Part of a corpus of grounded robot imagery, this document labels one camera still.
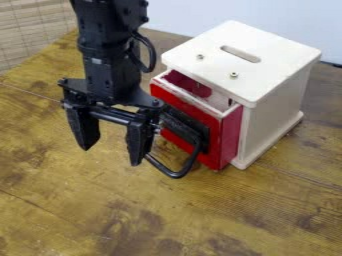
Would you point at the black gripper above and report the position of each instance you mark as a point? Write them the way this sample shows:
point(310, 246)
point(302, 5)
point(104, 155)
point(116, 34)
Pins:
point(108, 94)

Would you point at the black metal drawer handle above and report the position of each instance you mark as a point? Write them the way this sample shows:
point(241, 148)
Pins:
point(183, 140)

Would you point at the red drawer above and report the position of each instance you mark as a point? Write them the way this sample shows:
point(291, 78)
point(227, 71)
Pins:
point(209, 111)

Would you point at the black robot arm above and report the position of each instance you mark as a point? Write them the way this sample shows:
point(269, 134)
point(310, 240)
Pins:
point(118, 55)

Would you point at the white wooden box cabinet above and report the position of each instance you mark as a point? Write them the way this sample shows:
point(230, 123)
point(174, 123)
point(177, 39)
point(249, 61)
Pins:
point(257, 71)

